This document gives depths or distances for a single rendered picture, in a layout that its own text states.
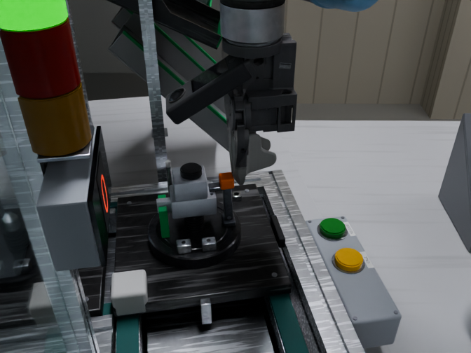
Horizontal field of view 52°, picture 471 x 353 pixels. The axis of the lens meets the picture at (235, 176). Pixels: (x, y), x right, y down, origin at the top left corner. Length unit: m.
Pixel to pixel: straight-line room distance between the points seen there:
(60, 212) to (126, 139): 0.85
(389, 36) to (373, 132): 2.04
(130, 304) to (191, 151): 0.57
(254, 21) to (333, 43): 2.68
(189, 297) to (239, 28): 0.35
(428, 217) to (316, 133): 0.38
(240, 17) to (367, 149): 0.71
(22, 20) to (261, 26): 0.28
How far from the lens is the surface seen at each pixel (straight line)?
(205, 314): 0.67
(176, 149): 1.16
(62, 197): 0.39
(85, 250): 0.42
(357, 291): 0.70
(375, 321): 0.67
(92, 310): 0.67
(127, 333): 0.66
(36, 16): 0.36
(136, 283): 0.66
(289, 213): 0.81
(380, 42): 3.29
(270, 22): 0.56
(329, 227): 0.77
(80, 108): 0.40
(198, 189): 0.66
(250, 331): 0.69
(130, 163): 1.13
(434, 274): 0.90
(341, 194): 1.03
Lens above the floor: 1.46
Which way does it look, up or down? 35 degrees down
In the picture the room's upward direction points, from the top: straight up
